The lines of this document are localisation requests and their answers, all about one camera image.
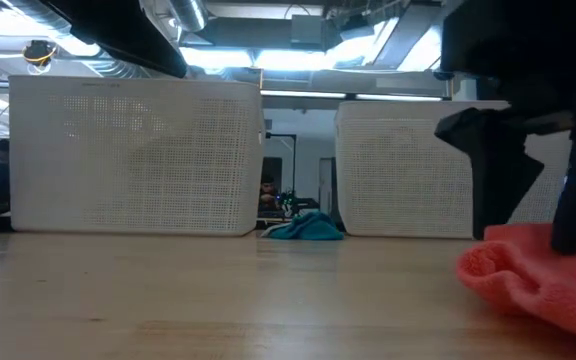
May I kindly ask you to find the black stand frame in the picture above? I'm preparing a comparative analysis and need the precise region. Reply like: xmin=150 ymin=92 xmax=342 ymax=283
xmin=265 ymin=131 xmax=299 ymax=176

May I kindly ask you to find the bright ceiling light panel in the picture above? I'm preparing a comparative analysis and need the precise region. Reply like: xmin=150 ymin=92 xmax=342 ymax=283
xmin=177 ymin=19 xmax=444 ymax=72

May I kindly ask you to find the white linear light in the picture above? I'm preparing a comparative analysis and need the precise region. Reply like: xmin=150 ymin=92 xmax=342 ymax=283
xmin=260 ymin=88 xmax=444 ymax=103

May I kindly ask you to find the white perforated plastic bin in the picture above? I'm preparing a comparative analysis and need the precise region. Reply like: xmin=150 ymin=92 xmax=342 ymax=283
xmin=7 ymin=74 xmax=265 ymax=237
xmin=332 ymin=99 xmax=574 ymax=240

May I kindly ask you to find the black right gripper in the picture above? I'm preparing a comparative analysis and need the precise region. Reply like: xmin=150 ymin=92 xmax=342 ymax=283
xmin=434 ymin=0 xmax=576 ymax=241

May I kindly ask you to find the ribbed silver air duct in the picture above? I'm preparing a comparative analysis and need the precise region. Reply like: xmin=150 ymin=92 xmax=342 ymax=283
xmin=2 ymin=0 xmax=154 ymax=79

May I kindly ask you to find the orange-red garment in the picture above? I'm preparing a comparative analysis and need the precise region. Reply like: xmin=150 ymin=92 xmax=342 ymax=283
xmin=455 ymin=222 xmax=576 ymax=346

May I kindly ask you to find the black ceiling cable reel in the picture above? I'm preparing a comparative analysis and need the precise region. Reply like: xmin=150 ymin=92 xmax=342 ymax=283
xmin=21 ymin=39 xmax=59 ymax=69

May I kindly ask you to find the grey ceiling box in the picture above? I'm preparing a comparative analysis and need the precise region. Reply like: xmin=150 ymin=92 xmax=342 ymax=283
xmin=289 ymin=13 xmax=330 ymax=51

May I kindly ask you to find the teal garment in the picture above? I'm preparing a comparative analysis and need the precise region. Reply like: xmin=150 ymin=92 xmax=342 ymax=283
xmin=260 ymin=210 xmax=346 ymax=242

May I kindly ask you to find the round silver air duct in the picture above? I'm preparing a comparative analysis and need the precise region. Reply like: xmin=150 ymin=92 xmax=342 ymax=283
xmin=167 ymin=0 xmax=210 ymax=34

